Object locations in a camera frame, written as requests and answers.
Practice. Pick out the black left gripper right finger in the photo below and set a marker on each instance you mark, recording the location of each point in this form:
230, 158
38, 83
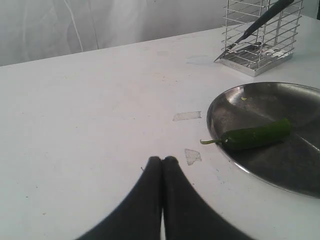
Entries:
186, 215

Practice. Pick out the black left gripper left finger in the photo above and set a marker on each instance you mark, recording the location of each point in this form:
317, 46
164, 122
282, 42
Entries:
139, 215

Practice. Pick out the green chili pepper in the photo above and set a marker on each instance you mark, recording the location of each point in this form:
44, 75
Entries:
254, 137

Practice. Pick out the black knife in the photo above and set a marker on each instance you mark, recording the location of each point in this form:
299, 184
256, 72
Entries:
276, 8

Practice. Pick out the clear tape piece near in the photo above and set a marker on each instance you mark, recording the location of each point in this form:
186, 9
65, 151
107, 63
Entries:
192, 156

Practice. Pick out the clear tape piece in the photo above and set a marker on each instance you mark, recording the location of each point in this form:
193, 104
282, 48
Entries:
184, 116
192, 156

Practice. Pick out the clear tape piece far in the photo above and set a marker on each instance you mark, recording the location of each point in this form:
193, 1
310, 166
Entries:
184, 116

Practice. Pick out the round stainless steel plate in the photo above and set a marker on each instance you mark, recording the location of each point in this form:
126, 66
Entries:
292, 164

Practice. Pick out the white backdrop curtain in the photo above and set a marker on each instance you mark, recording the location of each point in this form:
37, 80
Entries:
38, 29

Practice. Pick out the wire metal utensil holder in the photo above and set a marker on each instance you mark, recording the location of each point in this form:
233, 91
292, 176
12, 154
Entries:
269, 46

